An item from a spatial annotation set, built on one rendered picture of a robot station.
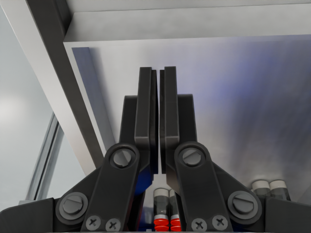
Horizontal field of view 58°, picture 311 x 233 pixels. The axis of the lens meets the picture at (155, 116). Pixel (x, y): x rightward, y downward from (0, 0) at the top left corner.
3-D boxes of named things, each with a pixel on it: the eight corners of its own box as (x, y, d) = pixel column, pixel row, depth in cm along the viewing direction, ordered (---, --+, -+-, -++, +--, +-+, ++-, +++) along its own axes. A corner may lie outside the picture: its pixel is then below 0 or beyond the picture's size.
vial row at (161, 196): (277, 193, 41) (287, 225, 38) (154, 194, 41) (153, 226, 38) (282, 187, 39) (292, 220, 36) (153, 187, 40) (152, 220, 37)
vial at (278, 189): (282, 186, 39) (292, 219, 36) (266, 187, 39) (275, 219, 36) (287, 179, 37) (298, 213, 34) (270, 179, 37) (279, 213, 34)
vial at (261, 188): (265, 187, 39) (274, 219, 36) (250, 187, 39) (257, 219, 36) (270, 179, 37) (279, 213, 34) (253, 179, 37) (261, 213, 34)
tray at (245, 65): (294, 205, 44) (301, 228, 42) (130, 206, 46) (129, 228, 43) (467, -3, 18) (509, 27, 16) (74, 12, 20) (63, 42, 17)
